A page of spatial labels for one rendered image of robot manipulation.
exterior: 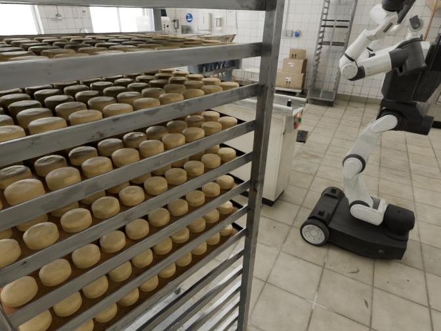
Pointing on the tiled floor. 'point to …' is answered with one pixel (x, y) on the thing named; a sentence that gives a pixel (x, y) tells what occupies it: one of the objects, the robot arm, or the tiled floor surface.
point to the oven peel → (432, 12)
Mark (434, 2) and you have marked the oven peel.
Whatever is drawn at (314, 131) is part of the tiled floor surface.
